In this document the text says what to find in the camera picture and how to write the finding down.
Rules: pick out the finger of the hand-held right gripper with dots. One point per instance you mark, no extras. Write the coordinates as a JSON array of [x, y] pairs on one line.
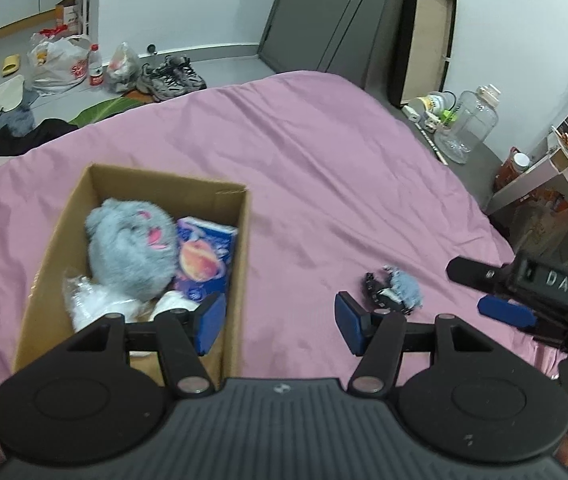
[[506, 312], [474, 272]]

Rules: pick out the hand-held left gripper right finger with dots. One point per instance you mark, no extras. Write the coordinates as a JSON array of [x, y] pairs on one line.
[[351, 325]]

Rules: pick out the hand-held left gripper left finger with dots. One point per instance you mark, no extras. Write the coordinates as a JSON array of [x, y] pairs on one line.
[[211, 325]]

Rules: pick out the brown cardboard box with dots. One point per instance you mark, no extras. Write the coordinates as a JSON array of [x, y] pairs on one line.
[[236, 270]]

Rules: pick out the fluffy grey black hair clip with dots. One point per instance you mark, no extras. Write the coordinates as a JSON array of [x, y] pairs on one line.
[[404, 287]]

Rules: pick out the blue planet picture box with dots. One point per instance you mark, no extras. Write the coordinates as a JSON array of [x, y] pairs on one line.
[[199, 260]]

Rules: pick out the grey fluffy plush toy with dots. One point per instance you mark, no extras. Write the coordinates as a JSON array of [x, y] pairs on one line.
[[119, 255]]

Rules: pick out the grey side table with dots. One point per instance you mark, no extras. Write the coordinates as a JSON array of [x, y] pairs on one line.
[[474, 180]]

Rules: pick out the silver glass-topped desk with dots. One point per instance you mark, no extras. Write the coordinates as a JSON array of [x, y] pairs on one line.
[[529, 180]]

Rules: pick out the white-capped orange jar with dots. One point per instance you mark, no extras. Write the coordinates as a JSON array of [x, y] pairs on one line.
[[514, 167]]

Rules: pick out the white pen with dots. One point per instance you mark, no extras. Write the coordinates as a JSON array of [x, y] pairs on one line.
[[434, 146]]

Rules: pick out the clear plastic water jug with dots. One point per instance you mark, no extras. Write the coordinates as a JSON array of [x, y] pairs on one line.
[[469, 120]]

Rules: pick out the small white bottle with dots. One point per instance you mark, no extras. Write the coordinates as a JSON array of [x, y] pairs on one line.
[[436, 107]]

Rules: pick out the pink bed sheet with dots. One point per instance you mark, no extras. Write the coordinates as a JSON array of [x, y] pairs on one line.
[[314, 160]]

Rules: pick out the small white box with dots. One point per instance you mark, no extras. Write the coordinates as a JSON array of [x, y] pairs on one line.
[[412, 113]]

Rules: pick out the green leaf-shaped mat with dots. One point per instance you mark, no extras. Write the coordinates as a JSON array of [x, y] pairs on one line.
[[104, 112]]

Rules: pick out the black framed board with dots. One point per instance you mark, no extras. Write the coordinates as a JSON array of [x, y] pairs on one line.
[[429, 35]]

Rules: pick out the grey sneaker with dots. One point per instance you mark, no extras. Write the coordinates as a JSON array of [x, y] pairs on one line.
[[161, 85], [186, 72]]

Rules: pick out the black fleece garment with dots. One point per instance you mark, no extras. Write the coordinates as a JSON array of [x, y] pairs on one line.
[[24, 140]]

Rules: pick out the clear plastic bag of trash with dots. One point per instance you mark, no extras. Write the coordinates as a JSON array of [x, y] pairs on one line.
[[123, 70]]

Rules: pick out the small red-label water bottle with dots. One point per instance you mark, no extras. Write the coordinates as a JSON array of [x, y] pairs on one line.
[[96, 67]]

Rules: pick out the grey-blue cloth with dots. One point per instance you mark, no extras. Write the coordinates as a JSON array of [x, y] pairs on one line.
[[11, 122]]

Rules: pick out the white printed plastic bag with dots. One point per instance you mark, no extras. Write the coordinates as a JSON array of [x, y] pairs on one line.
[[59, 67]]

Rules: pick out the grey door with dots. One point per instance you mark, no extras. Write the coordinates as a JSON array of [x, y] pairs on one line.
[[324, 10]]

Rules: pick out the yellow slipper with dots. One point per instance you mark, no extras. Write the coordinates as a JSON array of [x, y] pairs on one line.
[[11, 65]]

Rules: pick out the small open cardboard carton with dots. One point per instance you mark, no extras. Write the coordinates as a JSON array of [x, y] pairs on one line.
[[68, 16]]

